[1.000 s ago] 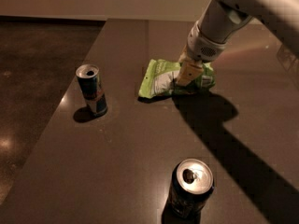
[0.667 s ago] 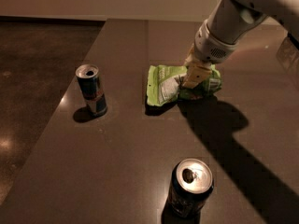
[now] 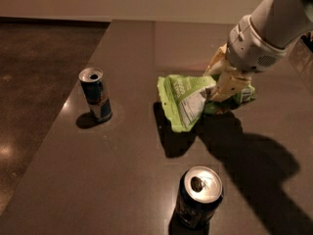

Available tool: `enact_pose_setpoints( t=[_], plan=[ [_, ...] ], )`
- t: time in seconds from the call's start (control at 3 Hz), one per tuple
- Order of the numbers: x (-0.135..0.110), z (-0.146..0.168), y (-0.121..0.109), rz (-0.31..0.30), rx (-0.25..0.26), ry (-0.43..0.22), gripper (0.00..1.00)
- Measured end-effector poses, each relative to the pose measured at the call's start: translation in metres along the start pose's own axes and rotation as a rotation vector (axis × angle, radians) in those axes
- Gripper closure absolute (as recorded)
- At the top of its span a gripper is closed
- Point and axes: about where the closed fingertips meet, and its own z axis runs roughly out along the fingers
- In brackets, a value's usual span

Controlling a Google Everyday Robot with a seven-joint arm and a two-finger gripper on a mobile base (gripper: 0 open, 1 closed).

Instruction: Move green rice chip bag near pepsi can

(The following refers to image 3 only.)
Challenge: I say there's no blue pepsi can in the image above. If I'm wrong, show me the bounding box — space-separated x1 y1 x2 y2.
175 165 224 229

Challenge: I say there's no slim red bull can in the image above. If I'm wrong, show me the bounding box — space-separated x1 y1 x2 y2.
78 68 112 122

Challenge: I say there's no green rice chip bag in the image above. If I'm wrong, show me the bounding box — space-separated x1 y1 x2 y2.
157 74 255 133

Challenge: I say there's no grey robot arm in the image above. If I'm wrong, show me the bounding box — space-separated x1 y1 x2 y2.
205 0 313 102

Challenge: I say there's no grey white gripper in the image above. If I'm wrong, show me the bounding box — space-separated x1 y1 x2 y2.
204 15 287 102

